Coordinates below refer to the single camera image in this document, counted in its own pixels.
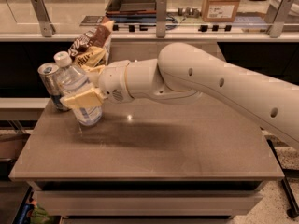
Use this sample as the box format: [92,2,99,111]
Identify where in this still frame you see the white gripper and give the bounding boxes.
[60,60,134,109]

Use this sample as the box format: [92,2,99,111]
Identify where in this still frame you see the clear plastic tea bottle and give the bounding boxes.
[54,51,102,126]

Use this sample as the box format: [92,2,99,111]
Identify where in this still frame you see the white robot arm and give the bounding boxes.
[61,43,299,149]

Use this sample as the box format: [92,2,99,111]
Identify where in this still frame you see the silver blue redbull can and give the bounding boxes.
[37,63,68,112]

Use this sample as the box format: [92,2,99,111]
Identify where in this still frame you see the brown yellow chip bag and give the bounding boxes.
[68,17,114,68]

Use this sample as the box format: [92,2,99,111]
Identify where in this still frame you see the brown open tray box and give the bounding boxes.
[106,0,156,15]

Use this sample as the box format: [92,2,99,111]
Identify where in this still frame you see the table drawer front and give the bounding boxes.
[34,191,263,217]

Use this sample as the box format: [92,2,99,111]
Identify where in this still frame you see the blue green items under table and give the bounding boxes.
[13,202,55,224]

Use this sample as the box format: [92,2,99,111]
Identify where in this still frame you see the cardboard box with label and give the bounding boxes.
[201,0,240,22]

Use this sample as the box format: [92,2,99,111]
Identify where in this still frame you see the left metal glass bracket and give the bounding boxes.
[30,0,56,37]

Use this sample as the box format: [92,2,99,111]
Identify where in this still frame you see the metal glass bracket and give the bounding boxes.
[156,0,167,38]
[266,0,294,38]
[30,0,56,37]

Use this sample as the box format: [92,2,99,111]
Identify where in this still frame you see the middle metal glass bracket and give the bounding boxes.
[156,0,167,38]

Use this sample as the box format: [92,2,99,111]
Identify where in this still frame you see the right metal glass bracket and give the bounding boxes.
[266,0,294,38]

